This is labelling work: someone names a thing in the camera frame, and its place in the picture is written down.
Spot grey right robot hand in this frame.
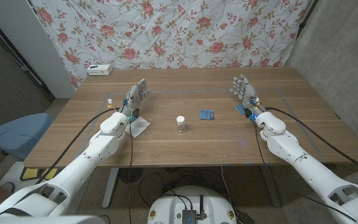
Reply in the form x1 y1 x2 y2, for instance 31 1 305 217
229 73 263 114

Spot white power strip box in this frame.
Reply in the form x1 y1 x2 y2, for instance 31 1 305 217
87 63 113 77

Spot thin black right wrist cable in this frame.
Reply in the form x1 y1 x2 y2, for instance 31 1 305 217
253 121 357 222

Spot yellow and black floor mat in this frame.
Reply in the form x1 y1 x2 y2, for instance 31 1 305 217
19 166 64 182

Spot white table leg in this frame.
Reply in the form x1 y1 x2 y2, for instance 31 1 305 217
101 167 120 209

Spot black computer box with antenna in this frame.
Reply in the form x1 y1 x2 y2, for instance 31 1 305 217
182 195 207 224

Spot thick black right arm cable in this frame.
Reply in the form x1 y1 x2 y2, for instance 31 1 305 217
265 106 358 177

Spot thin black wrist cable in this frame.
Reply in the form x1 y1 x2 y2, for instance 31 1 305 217
253 121 357 222
126 119 134 224

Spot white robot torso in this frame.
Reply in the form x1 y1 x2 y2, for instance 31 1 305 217
147 185 238 224

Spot floral backdrop cloth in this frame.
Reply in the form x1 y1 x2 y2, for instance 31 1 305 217
29 0 310 90

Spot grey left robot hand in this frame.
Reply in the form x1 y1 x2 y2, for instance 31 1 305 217
121 78 151 114

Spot grey table leg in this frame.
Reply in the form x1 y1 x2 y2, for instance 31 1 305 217
259 164 281 208

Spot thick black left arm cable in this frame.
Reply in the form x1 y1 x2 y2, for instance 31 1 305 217
34 107 119 185

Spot black straight floor cable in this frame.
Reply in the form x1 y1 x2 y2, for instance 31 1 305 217
220 166 240 215

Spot blue padded chair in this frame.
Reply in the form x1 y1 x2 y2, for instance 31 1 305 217
0 112 54 162

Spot black looped floor cable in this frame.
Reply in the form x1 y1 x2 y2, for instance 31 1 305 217
138 171 167 208

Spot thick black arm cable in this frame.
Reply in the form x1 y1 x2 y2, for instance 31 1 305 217
265 106 358 177
34 107 119 185

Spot white wall panel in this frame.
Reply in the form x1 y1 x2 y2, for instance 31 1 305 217
0 0 77 100

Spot black backdrop stand pole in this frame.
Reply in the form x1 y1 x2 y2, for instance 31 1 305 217
296 0 319 40

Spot thin black left wrist cable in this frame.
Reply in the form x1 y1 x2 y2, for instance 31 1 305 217
126 119 134 224

